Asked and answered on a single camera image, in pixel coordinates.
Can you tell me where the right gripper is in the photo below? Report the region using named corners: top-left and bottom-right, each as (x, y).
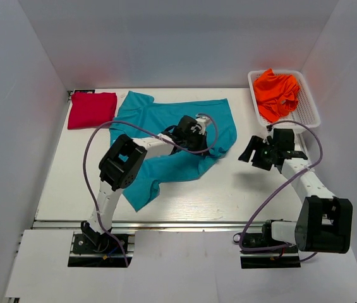
top-left (238, 135), bottom-right (277, 170)

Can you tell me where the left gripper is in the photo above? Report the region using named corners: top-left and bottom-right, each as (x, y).
top-left (184, 129), bottom-right (210, 156)

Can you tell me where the teal t-shirt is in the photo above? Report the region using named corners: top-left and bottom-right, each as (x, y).
top-left (108, 90), bottom-right (239, 213)

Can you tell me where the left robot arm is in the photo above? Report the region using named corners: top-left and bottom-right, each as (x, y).
top-left (81, 114), bottom-right (219, 252)

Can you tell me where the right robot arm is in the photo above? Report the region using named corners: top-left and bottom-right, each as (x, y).
top-left (235, 128), bottom-right (353, 254)

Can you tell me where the orange t-shirt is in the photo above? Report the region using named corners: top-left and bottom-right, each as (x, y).
top-left (253, 69), bottom-right (300, 122)

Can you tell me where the white plastic basket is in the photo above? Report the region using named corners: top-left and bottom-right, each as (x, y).
top-left (248, 69), bottom-right (321, 128)

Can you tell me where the folded red t-shirt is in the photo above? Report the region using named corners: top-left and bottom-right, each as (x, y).
top-left (68, 92), bottom-right (118, 130)

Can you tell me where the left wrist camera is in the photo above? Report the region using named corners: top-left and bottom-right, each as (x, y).
top-left (191, 114), bottom-right (212, 135)

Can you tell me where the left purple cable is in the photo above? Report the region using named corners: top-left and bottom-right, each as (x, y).
top-left (83, 112), bottom-right (219, 266)

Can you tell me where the purple cable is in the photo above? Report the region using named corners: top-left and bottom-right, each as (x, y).
top-left (239, 121), bottom-right (324, 263)
top-left (83, 112), bottom-right (219, 266)

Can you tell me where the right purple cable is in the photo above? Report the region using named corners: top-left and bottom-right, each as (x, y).
top-left (239, 121), bottom-right (324, 263)

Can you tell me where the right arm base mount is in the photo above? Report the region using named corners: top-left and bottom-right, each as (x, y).
top-left (233, 219), bottom-right (301, 269)

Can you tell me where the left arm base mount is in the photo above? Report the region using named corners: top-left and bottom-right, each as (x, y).
top-left (68, 234), bottom-right (126, 268)

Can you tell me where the aluminium table edge rail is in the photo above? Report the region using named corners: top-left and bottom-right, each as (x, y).
top-left (32, 220), bottom-right (332, 233)

